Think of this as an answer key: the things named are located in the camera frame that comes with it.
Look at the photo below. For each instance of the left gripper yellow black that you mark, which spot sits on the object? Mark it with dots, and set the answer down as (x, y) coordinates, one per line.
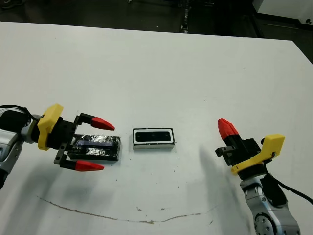
(49, 127)

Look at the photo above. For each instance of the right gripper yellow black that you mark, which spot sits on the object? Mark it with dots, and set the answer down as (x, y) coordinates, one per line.
(249, 156)

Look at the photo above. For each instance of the black camera box lid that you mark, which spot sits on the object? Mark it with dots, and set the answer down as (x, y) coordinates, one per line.
(97, 151)

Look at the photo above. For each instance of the black phone-like camera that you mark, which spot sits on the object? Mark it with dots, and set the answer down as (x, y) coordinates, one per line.
(152, 136)

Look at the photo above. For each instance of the white camera box base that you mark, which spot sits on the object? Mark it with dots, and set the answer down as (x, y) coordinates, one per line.
(152, 146)

